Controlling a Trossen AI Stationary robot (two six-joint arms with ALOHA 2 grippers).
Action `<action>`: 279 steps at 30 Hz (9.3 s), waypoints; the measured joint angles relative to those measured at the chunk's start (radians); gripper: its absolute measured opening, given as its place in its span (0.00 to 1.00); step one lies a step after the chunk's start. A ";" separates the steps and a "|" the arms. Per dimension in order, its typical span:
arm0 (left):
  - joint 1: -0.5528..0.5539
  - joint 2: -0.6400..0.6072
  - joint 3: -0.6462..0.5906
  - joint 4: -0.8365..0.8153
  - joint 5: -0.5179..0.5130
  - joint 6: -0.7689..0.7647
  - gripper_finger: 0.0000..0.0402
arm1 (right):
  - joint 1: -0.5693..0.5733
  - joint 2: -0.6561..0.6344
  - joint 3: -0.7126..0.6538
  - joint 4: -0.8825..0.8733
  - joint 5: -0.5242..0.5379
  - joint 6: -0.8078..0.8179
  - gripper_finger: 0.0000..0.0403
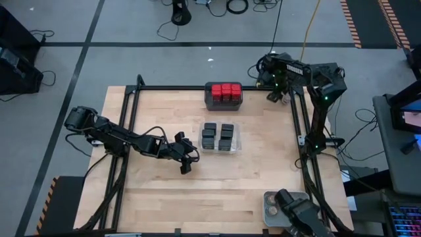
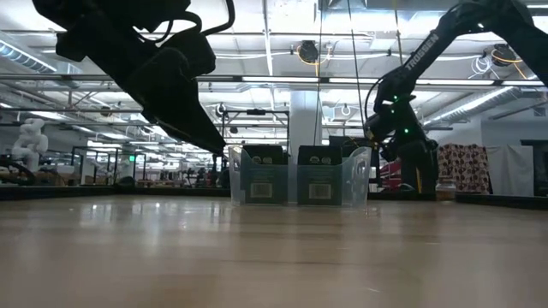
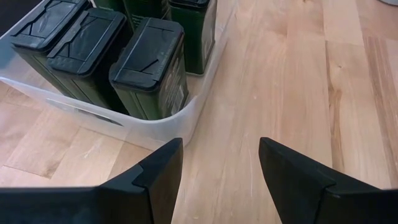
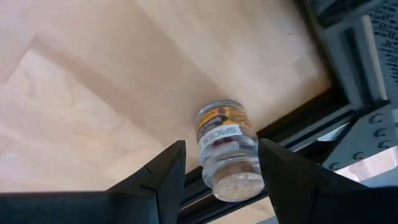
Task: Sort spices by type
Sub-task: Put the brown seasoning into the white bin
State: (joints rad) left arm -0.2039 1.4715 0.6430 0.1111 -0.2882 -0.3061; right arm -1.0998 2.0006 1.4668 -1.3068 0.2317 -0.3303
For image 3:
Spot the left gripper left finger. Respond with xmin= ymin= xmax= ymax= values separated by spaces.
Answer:
xmin=0 ymin=138 xmax=184 ymax=224

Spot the dark green spice tin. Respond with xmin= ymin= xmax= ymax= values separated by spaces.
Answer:
xmin=169 ymin=0 xmax=218 ymax=75
xmin=10 ymin=0 xmax=93 ymax=97
xmin=108 ymin=17 xmax=190 ymax=121
xmin=45 ymin=7 xmax=133 ymax=114
xmin=93 ymin=0 xmax=125 ymax=13
xmin=123 ymin=0 xmax=172 ymax=32

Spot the clear plastic bin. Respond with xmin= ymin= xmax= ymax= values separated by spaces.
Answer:
xmin=0 ymin=0 xmax=237 ymax=152

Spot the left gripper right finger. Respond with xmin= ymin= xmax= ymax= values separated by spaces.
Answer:
xmin=258 ymin=137 xmax=398 ymax=224

